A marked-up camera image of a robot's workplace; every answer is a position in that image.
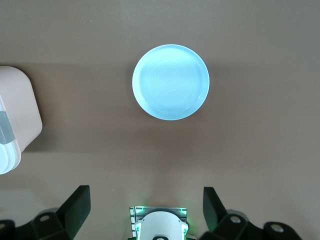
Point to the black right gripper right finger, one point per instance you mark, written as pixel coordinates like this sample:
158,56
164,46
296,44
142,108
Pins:
212,210

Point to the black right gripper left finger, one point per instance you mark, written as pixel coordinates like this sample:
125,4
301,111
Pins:
75,210

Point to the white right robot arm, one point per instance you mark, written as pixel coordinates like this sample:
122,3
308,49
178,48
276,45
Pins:
160,222

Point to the white lidded storage box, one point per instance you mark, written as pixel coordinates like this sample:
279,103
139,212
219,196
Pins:
20,105

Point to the light blue round plate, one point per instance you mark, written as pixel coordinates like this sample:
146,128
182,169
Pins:
171,82

